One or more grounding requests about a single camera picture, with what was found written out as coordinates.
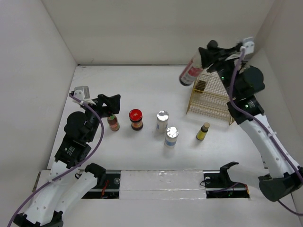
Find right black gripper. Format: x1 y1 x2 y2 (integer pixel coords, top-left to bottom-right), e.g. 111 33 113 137
199 44 241 98

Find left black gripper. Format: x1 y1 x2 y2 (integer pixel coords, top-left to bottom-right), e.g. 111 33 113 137
81 94 120 141

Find small red sauce bottle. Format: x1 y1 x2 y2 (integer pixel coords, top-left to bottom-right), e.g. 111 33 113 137
107 114 120 131

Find glass cruet gold spout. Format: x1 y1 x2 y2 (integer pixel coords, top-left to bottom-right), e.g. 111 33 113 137
194 80 206 94

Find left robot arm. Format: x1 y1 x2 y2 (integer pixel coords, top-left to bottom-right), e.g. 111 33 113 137
8 90 121 227

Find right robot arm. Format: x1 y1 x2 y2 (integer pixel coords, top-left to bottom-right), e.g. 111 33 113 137
199 46 303 202

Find red lid sauce jar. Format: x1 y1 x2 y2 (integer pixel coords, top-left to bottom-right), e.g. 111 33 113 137
129 109 143 131

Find silver lid shaker rear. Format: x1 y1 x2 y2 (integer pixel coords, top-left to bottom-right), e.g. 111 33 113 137
156 110 169 133

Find silver lid shaker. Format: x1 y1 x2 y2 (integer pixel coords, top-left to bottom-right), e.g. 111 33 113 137
164 126 179 148
156 110 169 133

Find silver lid shaker front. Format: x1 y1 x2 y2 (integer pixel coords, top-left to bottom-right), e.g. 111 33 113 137
164 126 179 148

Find small yellow label bottle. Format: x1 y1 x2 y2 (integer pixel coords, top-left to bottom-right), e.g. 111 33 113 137
196 122 210 140

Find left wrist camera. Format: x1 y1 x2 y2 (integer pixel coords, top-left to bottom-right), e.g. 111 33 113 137
71 86 96 105

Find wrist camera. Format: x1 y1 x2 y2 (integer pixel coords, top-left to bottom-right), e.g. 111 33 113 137
71 86 96 105
238 36 255 58

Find gold wire basket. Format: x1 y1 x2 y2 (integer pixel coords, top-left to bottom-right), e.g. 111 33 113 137
187 72 234 125

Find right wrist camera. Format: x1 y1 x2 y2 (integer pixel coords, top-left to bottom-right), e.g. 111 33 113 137
238 36 255 58

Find black mounting rail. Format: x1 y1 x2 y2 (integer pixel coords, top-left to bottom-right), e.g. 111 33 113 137
84 170 250 200

